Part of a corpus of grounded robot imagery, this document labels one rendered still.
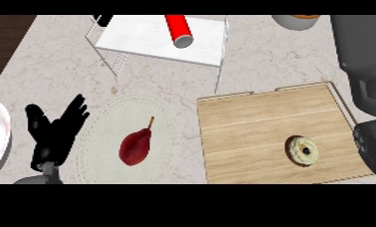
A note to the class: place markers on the red cylinder bottle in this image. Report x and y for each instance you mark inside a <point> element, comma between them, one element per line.
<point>179,30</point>

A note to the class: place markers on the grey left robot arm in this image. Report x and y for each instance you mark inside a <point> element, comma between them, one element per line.
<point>40,180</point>

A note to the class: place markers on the dark red pear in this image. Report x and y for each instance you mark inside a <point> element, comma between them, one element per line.
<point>135,146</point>

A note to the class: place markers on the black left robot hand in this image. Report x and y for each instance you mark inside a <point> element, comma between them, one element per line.
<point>54,138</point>

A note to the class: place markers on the pale can with dark rim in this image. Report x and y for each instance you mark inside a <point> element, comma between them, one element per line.
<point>303,150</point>

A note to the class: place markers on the white plate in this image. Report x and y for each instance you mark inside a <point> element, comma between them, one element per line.
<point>4,134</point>

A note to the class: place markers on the dark grey appliance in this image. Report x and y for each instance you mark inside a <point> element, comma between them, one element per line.
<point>360,45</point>

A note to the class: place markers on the grey cup with orange content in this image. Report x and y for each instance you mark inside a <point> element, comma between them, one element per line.
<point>297,22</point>

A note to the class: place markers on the pale wooden tray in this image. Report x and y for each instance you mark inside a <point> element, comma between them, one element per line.
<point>245,131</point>

